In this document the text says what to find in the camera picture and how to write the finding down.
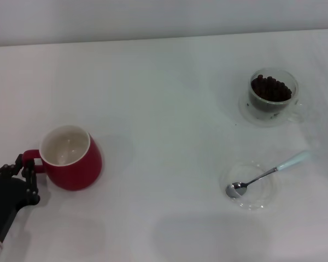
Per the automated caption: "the clear glass saucer with crumbs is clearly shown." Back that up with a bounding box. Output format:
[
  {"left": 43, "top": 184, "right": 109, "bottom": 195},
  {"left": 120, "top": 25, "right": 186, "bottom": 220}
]
[{"left": 239, "top": 90, "right": 299, "bottom": 128}]

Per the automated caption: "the clear glass cup with handle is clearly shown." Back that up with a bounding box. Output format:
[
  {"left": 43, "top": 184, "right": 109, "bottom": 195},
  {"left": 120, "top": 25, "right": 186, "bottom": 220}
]
[{"left": 247, "top": 68, "right": 304, "bottom": 123}]

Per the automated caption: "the metal spoon light blue handle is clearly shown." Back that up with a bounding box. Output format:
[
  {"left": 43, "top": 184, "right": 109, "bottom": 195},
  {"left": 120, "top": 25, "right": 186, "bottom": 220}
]
[{"left": 225, "top": 150, "right": 311, "bottom": 199}]

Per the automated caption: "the red ceramic mug white inside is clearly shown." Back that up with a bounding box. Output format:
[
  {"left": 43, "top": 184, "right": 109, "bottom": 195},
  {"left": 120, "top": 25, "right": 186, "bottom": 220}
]
[{"left": 22, "top": 124, "right": 103, "bottom": 192}]

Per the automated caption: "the pile of coffee beans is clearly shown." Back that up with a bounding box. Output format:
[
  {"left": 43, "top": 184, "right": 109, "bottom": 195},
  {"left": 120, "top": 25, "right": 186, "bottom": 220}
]
[{"left": 250, "top": 74, "right": 292, "bottom": 112}]

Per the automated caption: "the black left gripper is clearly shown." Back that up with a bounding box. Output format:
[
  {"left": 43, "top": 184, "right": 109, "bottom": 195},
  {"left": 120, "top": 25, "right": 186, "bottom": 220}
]
[{"left": 0, "top": 153, "right": 41, "bottom": 242}]

